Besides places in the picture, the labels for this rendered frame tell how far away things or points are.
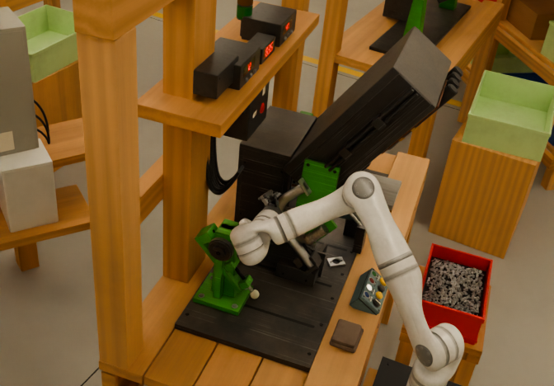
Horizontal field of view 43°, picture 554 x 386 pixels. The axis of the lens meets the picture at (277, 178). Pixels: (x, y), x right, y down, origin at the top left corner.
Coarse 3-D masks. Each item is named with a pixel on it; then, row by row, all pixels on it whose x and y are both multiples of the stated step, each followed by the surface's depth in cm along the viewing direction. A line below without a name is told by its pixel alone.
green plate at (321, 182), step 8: (304, 160) 220; (312, 160) 220; (304, 168) 221; (312, 168) 220; (320, 168) 219; (328, 168) 218; (336, 168) 218; (304, 176) 222; (312, 176) 221; (320, 176) 220; (328, 176) 219; (336, 176) 218; (312, 184) 221; (320, 184) 221; (328, 184) 220; (336, 184) 219; (304, 192) 223; (312, 192) 222; (320, 192) 221; (328, 192) 221; (304, 200) 224; (312, 200) 223
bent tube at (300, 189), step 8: (304, 184) 221; (288, 192) 222; (296, 192) 220; (280, 200) 222; (288, 200) 222; (280, 208) 223; (296, 240) 225; (296, 248) 225; (304, 248) 226; (304, 256) 225; (312, 264) 225
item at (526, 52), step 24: (480, 0) 531; (504, 0) 493; (528, 0) 487; (552, 0) 492; (504, 24) 496; (528, 24) 475; (552, 24) 442; (504, 48) 565; (528, 48) 466; (552, 48) 445; (504, 72) 529; (528, 72) 534; (552, 72) 439; (552, 144) 451; (552, 168) 445
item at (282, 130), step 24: (264, 120) 245; (288, 120) 246; (312, 120) 248; (240, 144) 231; (264, 144) 231; (288, 144) 233; (264, 168) 232; (240, 192) 241; (264, 192) 237; (240, 216) 246
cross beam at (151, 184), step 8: (160, 160) 212; (152, 168) 208; (160, 168) 208; (144, 176) 204; (152, 176) 204; (160, 176) 205; (144, 184) 201; (152, 184) 201; (160, 184) 206; (144, 192) 197; (152, 192) 202; (160, 192) 207; (144, 200) 198; (152, 200) 203; (160, 200) 209; (144, 208) 199; (152, 208) 205; (144, 216) 201
